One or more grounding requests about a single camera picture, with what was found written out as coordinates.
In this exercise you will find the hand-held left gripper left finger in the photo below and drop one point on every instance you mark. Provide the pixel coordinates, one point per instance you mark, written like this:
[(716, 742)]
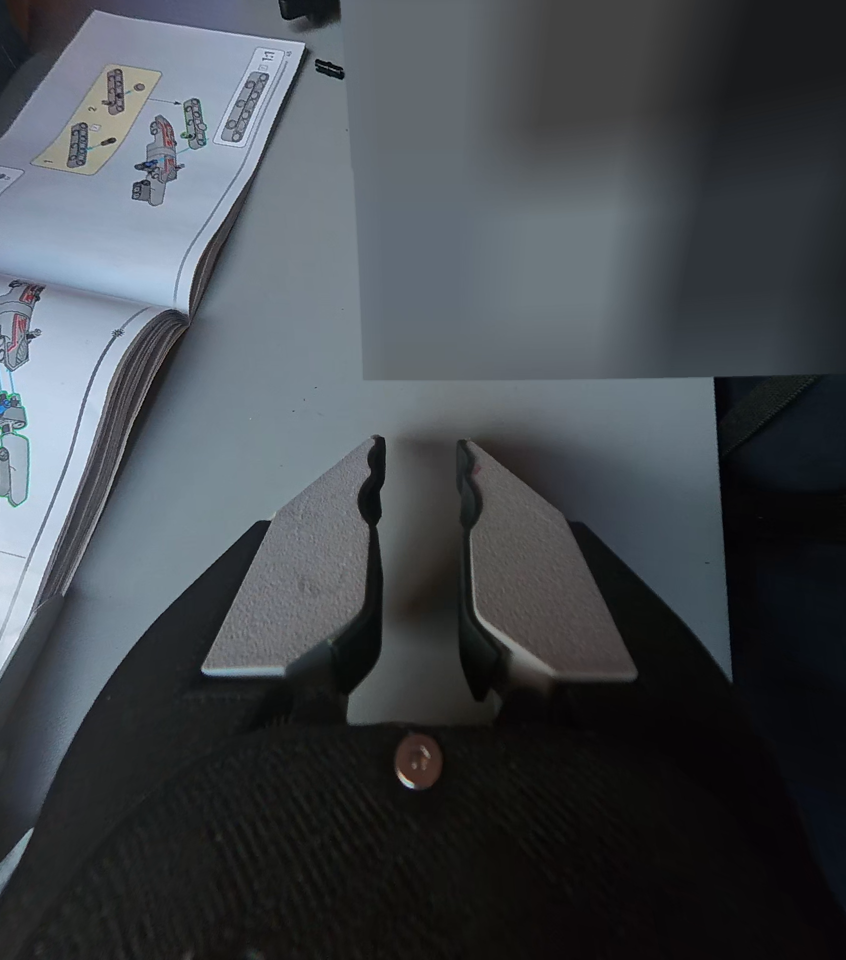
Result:
[(303, 585)]

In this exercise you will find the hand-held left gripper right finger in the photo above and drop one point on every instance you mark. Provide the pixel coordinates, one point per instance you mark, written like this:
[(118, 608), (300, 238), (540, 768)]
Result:
[(543, 585)]

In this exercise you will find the lego instruction booklet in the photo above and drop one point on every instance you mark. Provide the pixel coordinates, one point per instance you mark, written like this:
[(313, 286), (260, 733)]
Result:
[(93, 262)]

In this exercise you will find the small black lego pin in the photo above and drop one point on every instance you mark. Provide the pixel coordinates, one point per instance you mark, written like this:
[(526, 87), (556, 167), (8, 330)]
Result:
[(330, 70)]

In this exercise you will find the black lego piece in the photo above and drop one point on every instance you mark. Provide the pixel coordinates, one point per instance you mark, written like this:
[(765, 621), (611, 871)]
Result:
[(309, 7)]

